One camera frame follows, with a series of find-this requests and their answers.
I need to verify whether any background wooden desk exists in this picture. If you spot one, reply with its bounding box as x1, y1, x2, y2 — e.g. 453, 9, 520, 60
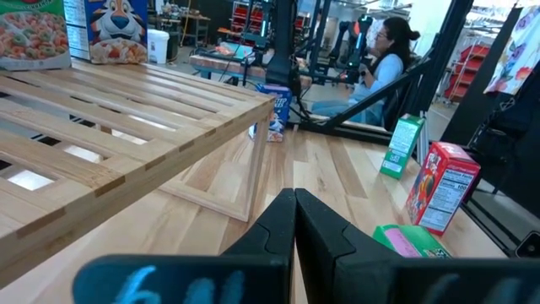
147, 12, 212, 48

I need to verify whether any silver aluminium bar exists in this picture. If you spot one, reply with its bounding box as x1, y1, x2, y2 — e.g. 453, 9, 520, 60
415, 117, 430, 166

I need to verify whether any small black camera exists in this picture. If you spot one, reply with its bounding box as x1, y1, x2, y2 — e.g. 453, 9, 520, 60
515, 231, 540, 258

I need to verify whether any black office chair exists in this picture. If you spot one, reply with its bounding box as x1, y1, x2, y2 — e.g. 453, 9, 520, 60
381, 82, 425, 133

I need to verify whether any red storage rack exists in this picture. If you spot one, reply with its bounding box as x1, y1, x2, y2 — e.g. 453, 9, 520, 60
229, 2, 265, 37

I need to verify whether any red storage cart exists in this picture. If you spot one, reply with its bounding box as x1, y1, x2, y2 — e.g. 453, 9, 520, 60
445, 44, 493, 105

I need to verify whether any person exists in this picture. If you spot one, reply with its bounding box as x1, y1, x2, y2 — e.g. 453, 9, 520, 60
311, 16, 423, 128

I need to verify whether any wooden table with blue legs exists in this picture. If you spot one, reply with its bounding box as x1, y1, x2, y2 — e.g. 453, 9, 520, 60
188, 52, 313, 90

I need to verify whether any colourful floral cloth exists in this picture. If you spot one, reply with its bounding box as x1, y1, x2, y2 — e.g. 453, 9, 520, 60
483, 3, 540, 96

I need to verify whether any white bin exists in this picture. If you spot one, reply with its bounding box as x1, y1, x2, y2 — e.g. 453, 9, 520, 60
146, 28, 170, 65

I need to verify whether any green Apple Jacks cereal box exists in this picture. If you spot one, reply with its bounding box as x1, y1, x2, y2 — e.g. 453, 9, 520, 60
0, 0, 72, 72
379, 113, 426, 181
372, 224, 452, 259

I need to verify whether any black metal table frame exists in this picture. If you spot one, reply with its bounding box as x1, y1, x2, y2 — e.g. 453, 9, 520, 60
294, 0, 540, 258

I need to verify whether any red Froot Loops cereal box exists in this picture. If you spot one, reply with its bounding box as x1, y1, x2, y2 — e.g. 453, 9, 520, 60
405, 141, 482, 236

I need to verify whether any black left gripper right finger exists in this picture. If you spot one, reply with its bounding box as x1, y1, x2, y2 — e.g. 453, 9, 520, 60
294, 187, 540, 304

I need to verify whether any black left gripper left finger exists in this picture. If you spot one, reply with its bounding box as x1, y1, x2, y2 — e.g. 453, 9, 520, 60
71, 187, 296, 304

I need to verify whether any blue Frosted Flakes cereal box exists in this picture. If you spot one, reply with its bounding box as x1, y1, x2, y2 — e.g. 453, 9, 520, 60
248, 83, 294, 144
62, 0, 149, 65

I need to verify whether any wooden slatted shelf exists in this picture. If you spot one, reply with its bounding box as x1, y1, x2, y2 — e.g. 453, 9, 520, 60
0, 58, 278, 290

